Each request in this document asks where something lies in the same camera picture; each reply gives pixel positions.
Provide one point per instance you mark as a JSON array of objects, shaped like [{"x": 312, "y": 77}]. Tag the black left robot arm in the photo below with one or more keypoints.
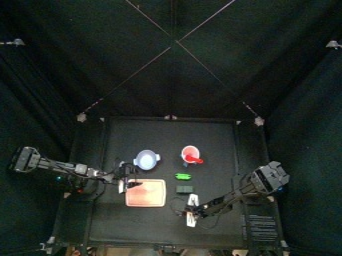
[{"x": 57, "y": 165}]

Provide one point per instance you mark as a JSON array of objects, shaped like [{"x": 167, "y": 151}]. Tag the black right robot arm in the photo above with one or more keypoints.
[{"x": 258, "y": 185}]

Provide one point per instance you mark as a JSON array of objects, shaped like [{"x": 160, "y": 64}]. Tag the orange rectangular tray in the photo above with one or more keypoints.
[{"x": 145, "y": 192}]

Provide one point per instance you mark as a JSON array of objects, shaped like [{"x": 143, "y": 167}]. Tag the dark green block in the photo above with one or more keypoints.
[{"x": 184, "y": 189}]

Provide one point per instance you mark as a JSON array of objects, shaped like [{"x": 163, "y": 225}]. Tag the green toy vegetable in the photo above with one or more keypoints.
[{"x": 183, "y": 176}]

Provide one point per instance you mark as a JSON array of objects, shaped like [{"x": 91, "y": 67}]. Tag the black panel with white text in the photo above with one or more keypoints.
[{"x": 262, "y": 227}]

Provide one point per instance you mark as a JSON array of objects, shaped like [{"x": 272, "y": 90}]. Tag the red plastic spoon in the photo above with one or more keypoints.
[{"x": 195, "y": 160}]

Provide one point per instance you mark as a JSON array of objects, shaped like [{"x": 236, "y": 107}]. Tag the red plastic cup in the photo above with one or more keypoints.
[{"x": 189, "y": 153}]

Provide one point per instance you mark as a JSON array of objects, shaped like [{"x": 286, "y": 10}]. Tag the metal corner bracket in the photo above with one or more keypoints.
[
  {"x": 80, "y": 117},
  {"x": 259, "y": 121}
]

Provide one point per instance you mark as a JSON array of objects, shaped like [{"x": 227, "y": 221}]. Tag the metal pole foot bracket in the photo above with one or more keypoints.
[{"x": 169, "y": 117}]

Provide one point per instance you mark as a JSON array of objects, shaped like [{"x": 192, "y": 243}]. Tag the metal upper frame bracket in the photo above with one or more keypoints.
[
  {"x": 14, "y": 42},
  {"x": 332, "y": 44}
]

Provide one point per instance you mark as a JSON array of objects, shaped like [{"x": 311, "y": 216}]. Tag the vertical metal frame pole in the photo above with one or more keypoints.
[{"x": 173, "y": 20}]

